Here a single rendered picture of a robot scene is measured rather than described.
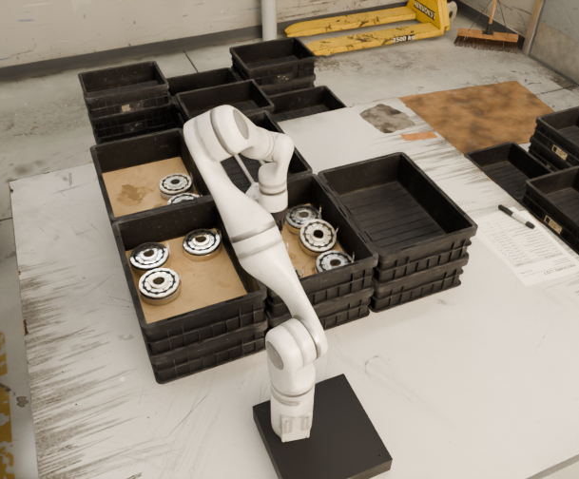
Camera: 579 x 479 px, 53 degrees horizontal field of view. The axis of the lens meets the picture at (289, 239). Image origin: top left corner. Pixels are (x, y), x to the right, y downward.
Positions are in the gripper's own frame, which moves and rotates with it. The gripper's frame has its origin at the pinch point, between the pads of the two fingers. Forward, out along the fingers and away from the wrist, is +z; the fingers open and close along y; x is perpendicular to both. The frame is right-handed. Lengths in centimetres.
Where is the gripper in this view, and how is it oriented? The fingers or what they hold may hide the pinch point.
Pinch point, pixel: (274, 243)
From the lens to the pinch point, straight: 158.2
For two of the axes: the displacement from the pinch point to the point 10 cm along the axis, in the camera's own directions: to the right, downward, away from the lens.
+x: -9.3, -2.4, 2.7
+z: 0.0, 7.5, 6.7
